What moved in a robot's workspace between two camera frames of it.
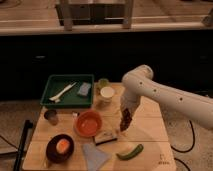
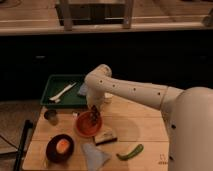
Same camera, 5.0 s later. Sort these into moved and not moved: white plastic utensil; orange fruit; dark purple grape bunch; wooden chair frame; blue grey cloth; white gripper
Moved: white gripper; dark purple grape bunch
Not moved: white plastic utensil; wooden chair frame; orange fruit; blue grey cloth
